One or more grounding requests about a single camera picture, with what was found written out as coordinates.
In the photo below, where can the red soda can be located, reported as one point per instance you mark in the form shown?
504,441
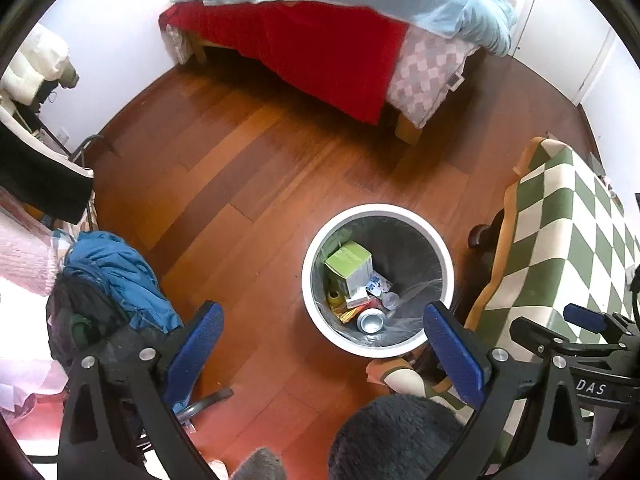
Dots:
372,320

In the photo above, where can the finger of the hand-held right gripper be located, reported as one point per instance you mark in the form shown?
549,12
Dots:
537,337
585,316

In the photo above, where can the pink checked bed sheet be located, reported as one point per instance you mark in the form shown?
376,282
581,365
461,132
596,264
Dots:
425,75

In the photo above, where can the dark clothes pile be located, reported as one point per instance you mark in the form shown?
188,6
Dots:
82,315

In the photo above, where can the white round waste bin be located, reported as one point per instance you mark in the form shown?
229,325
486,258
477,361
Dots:
320,327

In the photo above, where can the person's leg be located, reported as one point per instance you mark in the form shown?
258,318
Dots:
260,466
400,437

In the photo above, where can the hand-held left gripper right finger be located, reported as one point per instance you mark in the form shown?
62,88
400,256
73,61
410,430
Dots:
452,355

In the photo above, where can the blue red drink carton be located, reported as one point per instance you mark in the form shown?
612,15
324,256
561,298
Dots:
377,282

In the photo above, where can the green checkered tablecloth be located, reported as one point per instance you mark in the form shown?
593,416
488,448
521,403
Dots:
550,240

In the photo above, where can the white door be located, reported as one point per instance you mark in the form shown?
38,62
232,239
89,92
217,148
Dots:
565,25

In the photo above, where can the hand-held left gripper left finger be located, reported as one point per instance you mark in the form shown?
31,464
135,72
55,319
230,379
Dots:
192,360

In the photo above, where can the yellow bag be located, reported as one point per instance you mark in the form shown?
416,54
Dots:
346,315

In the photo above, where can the grey chair base leg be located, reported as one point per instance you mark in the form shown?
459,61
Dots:
205,402

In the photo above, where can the blue clothes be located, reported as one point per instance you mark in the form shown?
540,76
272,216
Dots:
120,280

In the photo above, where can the pink knit cloth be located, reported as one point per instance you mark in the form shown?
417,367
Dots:
25,255

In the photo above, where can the green white carton box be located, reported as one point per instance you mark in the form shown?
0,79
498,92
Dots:
347,262

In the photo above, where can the person's right leg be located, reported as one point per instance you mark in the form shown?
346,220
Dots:
400,437

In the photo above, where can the clear plastic cup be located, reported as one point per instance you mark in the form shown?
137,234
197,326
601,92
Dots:
391,301

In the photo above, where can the black cloth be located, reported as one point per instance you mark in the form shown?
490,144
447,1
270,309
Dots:
42,180

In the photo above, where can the person's left leg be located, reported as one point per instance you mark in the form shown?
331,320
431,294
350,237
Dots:
260,466

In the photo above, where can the red bed sheet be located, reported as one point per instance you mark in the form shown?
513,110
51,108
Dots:
320,50

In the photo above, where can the white puffy jacket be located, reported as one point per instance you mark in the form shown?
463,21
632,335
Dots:
35,67

